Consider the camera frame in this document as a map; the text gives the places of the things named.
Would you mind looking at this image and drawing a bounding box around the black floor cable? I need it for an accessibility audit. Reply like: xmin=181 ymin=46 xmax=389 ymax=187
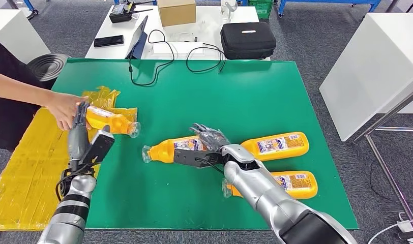
xmin=369 ymin=161 xmax=413 ymax=204

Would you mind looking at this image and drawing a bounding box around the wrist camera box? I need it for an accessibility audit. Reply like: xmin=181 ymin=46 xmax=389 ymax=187
xmin=81 ymin=125 xmax=115 ymax=166
xmin=173 ymin=147 xmax=225 ymax=169

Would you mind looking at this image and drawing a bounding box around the orange detergent bottle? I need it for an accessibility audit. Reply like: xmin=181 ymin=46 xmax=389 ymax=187
xmin=141 ymin=135 xmax=211 ymax=164
xmin=79 ymin=102 xmax=141 ymax=139
xmin=221 ymin=170 xmax=319 ymax=200
xmin=241 ymin=131 xmax=310 ymax=162

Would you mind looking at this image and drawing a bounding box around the green plastic crate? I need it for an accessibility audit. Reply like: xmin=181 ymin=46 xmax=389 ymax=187
xmin=247 ymin=0 xmax=275 ymax=20

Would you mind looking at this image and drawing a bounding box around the black smartphone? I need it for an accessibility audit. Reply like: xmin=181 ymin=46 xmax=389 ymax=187
xmin=93 ymin=35 xmax=125 ymax=48

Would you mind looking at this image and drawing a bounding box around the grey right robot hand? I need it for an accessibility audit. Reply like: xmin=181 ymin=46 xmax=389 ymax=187
xmin=189 ymin=123 xmax=231 ymax=152

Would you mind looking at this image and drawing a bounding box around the black carrying case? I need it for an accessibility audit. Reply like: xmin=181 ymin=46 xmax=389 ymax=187
xmin=220 ymin=21 xmax=277 ymax=60

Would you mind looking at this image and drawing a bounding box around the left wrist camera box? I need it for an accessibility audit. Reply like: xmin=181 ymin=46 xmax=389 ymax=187
xmin=81 ymin=125 xmax=115 ymax=166

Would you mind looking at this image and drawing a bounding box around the black ribbed round stool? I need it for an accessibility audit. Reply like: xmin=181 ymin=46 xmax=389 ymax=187
xmin=27 ymin=53 xmax=72 ymax=90

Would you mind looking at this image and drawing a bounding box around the white desk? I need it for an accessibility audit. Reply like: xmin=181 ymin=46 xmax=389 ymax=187
xmin=85 ymin=6 xmax=271 ymax=62

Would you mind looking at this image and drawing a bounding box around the clear plastic container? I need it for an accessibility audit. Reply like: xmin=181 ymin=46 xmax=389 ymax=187
xmin=220 ymin=0 xmax=238 ymax=21

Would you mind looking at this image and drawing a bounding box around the white power strip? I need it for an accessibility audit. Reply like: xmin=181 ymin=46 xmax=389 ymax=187
xmin=397 ymin=217 xmax=413 ymax=244

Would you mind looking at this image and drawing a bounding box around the green table mat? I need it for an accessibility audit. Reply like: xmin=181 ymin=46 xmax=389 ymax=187
xmin=51 ymin=57 xmax=359 ymax=231

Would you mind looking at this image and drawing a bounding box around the yellow taped sheet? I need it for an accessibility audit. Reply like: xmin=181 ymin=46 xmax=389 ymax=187
xmin=0 ymin=85 xmax=139 ymax=232

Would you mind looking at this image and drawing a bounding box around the person's left hand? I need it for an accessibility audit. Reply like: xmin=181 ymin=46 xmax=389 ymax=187
xmin=45 ymin=91 xmax=90 ymax=132

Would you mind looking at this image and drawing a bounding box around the black radio device with antenna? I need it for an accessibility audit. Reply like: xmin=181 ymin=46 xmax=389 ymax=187
xmin=108 ymin=1 xmax=154 ymax=24

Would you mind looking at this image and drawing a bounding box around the cardboard box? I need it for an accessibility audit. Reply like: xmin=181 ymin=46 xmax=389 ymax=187
xmin=157 ymin=0 xmax=197 ymax=27

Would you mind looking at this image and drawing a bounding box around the metal frame stand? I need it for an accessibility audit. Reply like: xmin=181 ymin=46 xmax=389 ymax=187
xmin=351 ymin=82 xmax=413 ymax=231

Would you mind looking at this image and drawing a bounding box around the white side table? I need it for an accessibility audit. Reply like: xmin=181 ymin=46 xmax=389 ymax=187
xmin=0 ymin=9 xmax=51 ymax=65
xmin=319 ymin=13 xmax=413 ymax=142

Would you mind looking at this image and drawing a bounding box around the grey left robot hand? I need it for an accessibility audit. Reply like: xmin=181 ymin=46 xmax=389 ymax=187
xmin=67 ymin=101 xmax=93 ymax=162

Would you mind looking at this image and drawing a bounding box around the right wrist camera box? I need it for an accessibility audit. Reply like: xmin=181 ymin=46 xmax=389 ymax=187
xmin=173 ymin=147 xmax=225 ymax=169

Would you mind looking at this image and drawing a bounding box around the blue metal rack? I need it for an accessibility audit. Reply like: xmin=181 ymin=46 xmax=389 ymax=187
xmin=277 ymin=0 xmax=382 ymax=18
xmin=6 ymin=0 xmax=39 ymax=16

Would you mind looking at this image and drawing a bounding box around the tablet with blue cover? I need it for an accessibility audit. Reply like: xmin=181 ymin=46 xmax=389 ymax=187
xmin=125 ymin=15 xmax=149 ymax=60

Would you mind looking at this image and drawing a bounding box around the person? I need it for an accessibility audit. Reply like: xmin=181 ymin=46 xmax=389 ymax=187
xmin=0 ymin=34 xmax=90 ymax=152

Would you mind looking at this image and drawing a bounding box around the white cable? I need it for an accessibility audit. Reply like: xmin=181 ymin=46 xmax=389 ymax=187
xmin=366 ymin=210 xmax=411 ymax=244

